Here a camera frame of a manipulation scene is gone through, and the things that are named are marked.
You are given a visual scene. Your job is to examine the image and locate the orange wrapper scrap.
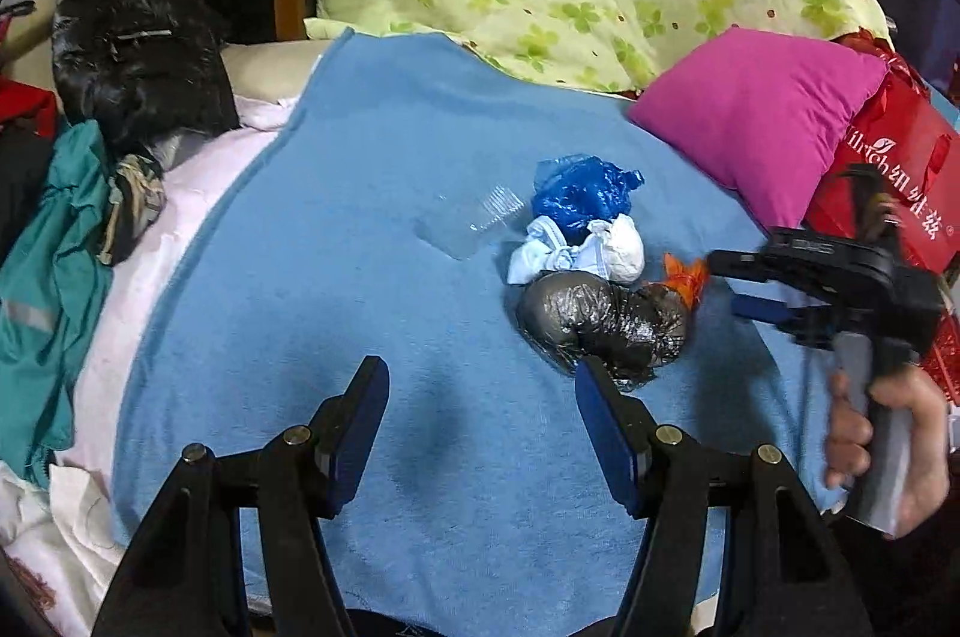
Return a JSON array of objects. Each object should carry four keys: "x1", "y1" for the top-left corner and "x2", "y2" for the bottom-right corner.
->
[{"x1": 662, "y1": 253, "x2": 709, "y2": 312}]

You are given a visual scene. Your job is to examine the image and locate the black plastic bag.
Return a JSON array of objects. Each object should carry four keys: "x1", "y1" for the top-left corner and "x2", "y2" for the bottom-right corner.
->
[{"x1": 516, "y1": 271, "x2": 695, "y2": 391}]

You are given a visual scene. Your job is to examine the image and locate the blue plastic bag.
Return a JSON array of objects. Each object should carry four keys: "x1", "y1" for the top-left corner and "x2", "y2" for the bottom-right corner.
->
[{"x1": 530, "y1": 154, "x2": 644, "y2": 244}]

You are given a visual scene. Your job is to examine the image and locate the right hand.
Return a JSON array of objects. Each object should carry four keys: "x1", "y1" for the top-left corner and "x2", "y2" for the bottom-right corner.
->
[{"x1": 823, "y1": 367, "x2": 954, "y2": 542}]

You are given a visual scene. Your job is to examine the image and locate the white cloth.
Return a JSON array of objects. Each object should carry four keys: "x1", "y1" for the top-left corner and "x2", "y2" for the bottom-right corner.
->
[{"x1": 2, "y1": 463, "x2": 124, "y2": 635}]

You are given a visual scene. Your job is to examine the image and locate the white crumpled plastic bag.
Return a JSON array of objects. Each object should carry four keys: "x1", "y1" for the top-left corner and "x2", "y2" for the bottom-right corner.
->
[{"x1": 506, "y1": 214, "x2": 646, "y2": 286}]

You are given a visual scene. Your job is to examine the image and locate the magenta pillow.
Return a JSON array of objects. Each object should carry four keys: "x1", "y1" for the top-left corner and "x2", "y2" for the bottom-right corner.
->
[{"x1": 628, "y1": 27, "x2": 889, "y2": 229}]

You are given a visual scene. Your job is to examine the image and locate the red paper gift bag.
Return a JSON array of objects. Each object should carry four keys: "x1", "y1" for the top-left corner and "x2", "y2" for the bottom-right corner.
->
[{"x1": 805, "y1": 29, "x2": 958, "y2": 274}]

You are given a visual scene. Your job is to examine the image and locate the clear plastic wrapper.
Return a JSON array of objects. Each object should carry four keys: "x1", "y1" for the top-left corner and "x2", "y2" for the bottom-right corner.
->
[{"x1": 413, "y1": 185, "x2": 526, "y2": 261}]

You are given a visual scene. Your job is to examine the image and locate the teal garment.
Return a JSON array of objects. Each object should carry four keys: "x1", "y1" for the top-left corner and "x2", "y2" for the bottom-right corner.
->
[{"x1": 2, "y1": 121, "x2": 112, "y2": 488}]

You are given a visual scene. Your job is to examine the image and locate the blue fleece blanket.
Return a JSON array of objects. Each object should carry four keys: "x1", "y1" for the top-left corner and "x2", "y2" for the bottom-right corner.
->
[{"x1": 109, "y1": 27, "x2": 850, "y2": 637}]

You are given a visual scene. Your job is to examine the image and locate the pale pink bed sheet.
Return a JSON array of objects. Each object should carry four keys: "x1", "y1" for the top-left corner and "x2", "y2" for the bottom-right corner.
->
[{"x1": 57, "y1": 95, "x2": 296, "y2": 489}]

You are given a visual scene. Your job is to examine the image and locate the cream pillow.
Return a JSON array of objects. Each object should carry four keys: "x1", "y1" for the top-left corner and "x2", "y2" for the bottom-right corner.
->
[{"x1": 221, "y1": 40, "x2": 332, "y2": 100}]

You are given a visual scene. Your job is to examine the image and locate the black shiny jacket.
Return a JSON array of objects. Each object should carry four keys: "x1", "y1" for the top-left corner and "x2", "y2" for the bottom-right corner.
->
[{"x1": 52, "y1": 0, "x2": 239, "y2": 159}]

